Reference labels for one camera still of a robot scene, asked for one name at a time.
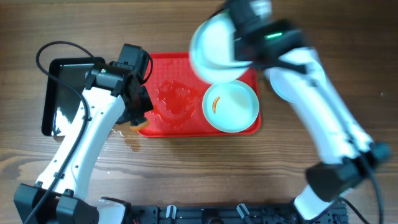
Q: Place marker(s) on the black metal tray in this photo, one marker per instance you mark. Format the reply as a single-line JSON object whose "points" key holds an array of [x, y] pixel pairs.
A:
{"points": [[61, 104]]}

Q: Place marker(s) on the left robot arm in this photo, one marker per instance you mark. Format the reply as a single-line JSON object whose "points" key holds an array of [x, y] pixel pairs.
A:
{"points": [[114, 93]]}

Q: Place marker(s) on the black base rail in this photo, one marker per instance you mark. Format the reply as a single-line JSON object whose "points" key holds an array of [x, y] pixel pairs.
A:
{"points": [[277, 213]]}

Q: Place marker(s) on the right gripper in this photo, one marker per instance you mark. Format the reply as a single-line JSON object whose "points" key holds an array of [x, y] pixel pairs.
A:
{"points": [[244, 10]]}

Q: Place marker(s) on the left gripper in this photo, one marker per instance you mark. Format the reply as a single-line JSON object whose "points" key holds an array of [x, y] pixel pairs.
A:
{"points": [[137, 103]]}

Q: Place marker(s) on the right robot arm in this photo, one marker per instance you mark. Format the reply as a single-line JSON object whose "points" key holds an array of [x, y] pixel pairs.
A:
{"points": [[348, 155]]}

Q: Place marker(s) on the red plastic tray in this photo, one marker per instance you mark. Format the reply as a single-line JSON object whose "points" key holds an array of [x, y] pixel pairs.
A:
{"points": [[176, 93]]}

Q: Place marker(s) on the light blue plate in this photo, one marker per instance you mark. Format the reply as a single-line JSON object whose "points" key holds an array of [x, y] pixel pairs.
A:
{"points": [[230, 107], [211, 51], [283, 83]]}

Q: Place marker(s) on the green orange sponge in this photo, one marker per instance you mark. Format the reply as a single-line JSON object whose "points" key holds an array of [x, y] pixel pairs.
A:
{"points": [[140, 126]]}

